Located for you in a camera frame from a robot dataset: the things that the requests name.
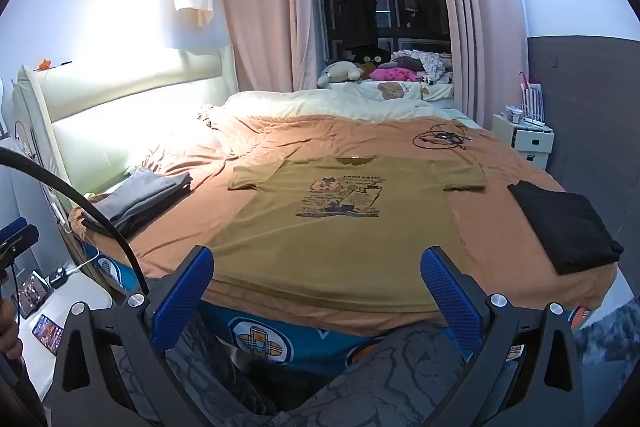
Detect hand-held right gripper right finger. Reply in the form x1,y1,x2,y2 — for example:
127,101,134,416
420,246,586,427

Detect cream pillow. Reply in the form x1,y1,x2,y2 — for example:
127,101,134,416
200,88,483,130

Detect white bedside table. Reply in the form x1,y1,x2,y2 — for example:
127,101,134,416
10,257,131,408

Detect grey landscape printed cloth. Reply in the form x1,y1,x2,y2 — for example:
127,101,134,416
570,292,638,373

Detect olive printed t-shirt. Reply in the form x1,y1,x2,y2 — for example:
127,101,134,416
207,155,488,314

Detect bear printed pillow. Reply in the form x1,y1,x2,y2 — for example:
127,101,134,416
345,79,456,102

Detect white nightstand with drawers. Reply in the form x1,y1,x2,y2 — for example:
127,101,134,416
491,113,556,168

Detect black cable coil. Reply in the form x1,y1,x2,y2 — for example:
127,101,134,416
413,121,476,152

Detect cream padded headboard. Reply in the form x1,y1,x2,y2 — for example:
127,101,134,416
12,44,238,228

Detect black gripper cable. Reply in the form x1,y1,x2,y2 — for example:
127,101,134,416
0,148,151,298

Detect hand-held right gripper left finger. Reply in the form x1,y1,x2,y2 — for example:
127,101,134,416
50,246,216,427

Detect small display screen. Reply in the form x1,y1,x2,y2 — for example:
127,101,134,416
15,272,53,320

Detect person's left hand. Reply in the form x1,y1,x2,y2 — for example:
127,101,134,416
0,294,24,360

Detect grey padded chair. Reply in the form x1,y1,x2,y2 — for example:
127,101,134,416
0,162,66,268

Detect grey folded clothes stack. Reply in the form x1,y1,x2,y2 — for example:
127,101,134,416
80,168,193,238

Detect dark hanging jacket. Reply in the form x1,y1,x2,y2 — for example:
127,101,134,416
332,0,378,50

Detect pink curtain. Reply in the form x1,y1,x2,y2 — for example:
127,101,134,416
430,0,531,130
217,0,328,95

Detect white charging cable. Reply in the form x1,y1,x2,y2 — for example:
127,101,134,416
65,254,101,278

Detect black folded garment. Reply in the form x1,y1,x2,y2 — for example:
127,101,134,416
507,179,626,277

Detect bed with orange cover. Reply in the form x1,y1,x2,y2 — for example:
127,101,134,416
70,114,618,338

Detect cream plush toy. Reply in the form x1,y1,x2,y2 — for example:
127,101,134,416
317,61,365,88

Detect striped paper bag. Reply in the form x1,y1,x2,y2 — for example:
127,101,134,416
519,72,543,120

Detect black plush toy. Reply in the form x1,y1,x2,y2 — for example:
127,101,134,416
350,47,391,70

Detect person's grey patterned pants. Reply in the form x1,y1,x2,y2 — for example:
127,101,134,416
115,307,481,427

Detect smartphone with lit screen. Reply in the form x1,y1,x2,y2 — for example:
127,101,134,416
31,314,65,355

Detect pink cloth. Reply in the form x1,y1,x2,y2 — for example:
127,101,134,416
370,66,416,82

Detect pile of patterned clothes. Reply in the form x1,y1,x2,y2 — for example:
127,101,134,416
392,49,453,84

